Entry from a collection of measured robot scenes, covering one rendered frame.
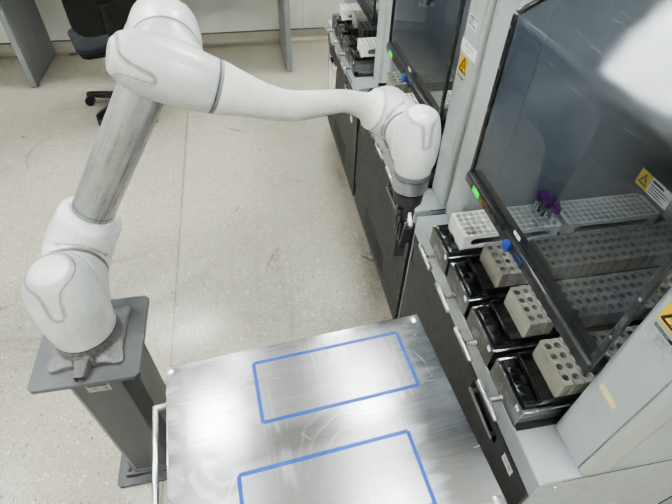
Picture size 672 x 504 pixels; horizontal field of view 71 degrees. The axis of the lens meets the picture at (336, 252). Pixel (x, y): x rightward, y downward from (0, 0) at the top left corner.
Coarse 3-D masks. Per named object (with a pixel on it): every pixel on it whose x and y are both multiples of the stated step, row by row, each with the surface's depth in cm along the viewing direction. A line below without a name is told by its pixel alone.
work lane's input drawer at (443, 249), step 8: (448, 224) 138; (432, 232) 141; (440, 232) 136; (448, 232) 136; (432, 240) 141; (440, 240) 135; (448, 240) 134; (432, 248) 142; (440, 248) 136; (448, 248) 131; (456, 248) 131; (480, 248) 132; (424, 256) 138; (432, 256) 138; (440, 256) 136; (448, 256) 131; (456, 256) 131; (464, 256) 131; (440, 264) 137; (448, 264) 132
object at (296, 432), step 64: (192, 384) 101; (256, 384) 101; (320, 384) 101; (384, 384) 102; (448, 384) 102; (192, 448) 91; (256, 448) 92; (320, 448) 92; (384, 448) 92; (448, 448) 92
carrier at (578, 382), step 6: (552, 342) 103; (558, 342) 103; (558, 348) 102; (558, 354) 101; (564, 354) 101; (564, 360) 100; (570, 360) 100; (564, 366) 99; (570, 366) 100; (570, 372) 98; (576, 372) 98; (576, 378) 98; (576, 384) 96; (582, 384) 96; (570, 390) 98; (576, 390) 98
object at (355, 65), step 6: (354, 48) 224; (348, 54) 227; (354, 54) 219; (348, 60) 228; (354, 60) 218; (360, 60) 217; (366, 60) 218; (372, 60) 218; (342, 66) 224; (348, 66) 224; (354, 66) 218; (360, 66) 218; (366, 66) 219; (372, 66) 219
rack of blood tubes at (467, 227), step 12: (456, 216) 134; (468, 216) 134; (480, 216) 134; (456, 228) 132; (468, 228) 130; (480, 228) 131; (492, 228) 131; (456, 240) 133; (468, 240) 129; (480, 240) 135; (492, 240) 135
